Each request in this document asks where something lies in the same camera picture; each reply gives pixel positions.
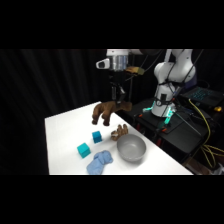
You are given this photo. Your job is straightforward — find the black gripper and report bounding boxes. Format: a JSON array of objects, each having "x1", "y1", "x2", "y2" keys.
[{"x1": 111, "y1": 70, "x2": 127, "y2": 104}]

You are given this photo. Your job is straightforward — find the brown plush deer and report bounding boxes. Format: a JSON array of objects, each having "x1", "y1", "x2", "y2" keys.
[{"x1": 91, "y1": 100, "x2": 134, "y2": 127}]

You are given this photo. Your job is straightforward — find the grey bowl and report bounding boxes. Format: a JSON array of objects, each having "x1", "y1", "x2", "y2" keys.
[{"x1": 116, "y1": 133, "x2": 148, "y2": 163}]

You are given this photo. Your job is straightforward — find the striped plush tiger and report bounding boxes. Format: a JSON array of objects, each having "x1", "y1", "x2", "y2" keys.
[{"x1": 110, "y1": 123, "x2": 130, "y2": 142}]

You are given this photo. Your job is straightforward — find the dark teal cube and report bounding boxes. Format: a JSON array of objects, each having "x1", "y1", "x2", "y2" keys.
[{"x1": 91, "y1": 130, "x2": 103, "y2": 145}]

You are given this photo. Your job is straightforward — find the light teal cube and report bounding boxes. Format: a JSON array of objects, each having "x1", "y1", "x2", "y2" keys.
[{"x1": 76, "y1": 142, "x2": 92, "y2": 159}]

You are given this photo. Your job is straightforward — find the blue crumpled cloth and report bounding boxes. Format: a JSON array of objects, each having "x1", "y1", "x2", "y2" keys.
[{"x1": 86, "y1": 149, "x2": 114, "y2": 176}]

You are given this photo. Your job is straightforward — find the black robot stand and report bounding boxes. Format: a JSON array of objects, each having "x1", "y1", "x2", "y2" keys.
[{"x1": 123, "y1": 96, "x2": 224, "y2": 165}]

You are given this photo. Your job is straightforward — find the black laptop with lit keyboard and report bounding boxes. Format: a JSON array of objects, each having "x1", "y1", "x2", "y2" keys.
[{"x1": 179, "y1": 85, "x2": 224, "y2": 109}]

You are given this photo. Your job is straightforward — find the black curtain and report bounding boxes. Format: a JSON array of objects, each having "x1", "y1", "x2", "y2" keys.
[{"x1": 0, "y1": 49, "x2": 224, "y2": 176}]

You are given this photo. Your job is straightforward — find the tan wrist camera mount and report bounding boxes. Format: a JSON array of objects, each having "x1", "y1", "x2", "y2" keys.
[{"x1": 124, "y1": 65, "x2": 146, "y2": 77}]

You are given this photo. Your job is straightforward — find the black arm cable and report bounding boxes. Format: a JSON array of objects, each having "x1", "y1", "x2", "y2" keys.
[{"x1": 164, "y1": 49, "x2": 204, "y2": 101}]

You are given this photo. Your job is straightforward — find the yellow cable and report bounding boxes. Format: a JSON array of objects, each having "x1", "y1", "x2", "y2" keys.
[{"x1": 187, "y1": 98, "x2": 224, "y2": 170}]

